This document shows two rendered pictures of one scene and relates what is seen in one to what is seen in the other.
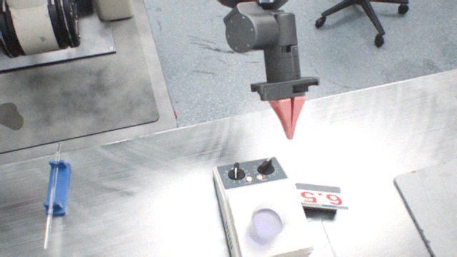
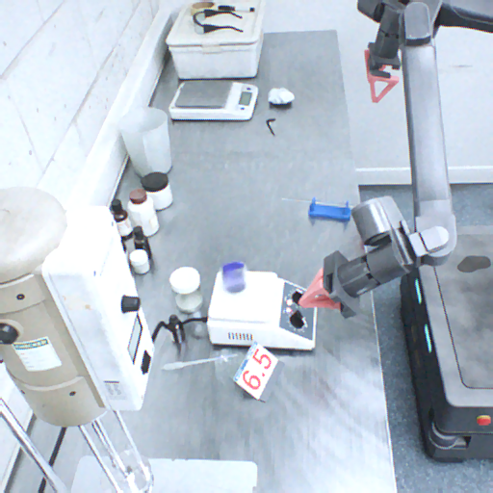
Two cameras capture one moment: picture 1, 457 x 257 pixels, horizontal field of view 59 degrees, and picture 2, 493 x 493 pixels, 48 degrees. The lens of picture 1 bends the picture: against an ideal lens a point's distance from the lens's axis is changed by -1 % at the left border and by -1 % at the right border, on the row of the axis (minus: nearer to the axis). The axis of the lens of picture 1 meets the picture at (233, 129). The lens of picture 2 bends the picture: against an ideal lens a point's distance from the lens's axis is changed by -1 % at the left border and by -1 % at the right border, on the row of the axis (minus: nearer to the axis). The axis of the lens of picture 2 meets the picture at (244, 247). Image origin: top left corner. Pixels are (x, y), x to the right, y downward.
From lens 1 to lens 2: 0.93 m
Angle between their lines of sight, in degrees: 68
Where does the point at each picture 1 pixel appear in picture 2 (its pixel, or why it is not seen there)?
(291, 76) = (340, 272)
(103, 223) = (294, 232)
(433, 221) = (189, 478)
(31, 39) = not seen: outside the picture
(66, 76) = not seen: outside the picture
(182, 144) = not seen: hidden behind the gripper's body
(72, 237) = (289, 217)
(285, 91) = (328, 269)
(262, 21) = (372, 214)
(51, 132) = (452, 292)
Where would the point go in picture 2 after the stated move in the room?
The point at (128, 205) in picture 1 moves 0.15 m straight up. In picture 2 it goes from (303, 246) to (303, 194)
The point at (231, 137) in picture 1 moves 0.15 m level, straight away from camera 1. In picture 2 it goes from (350, 324) to (426, 352)
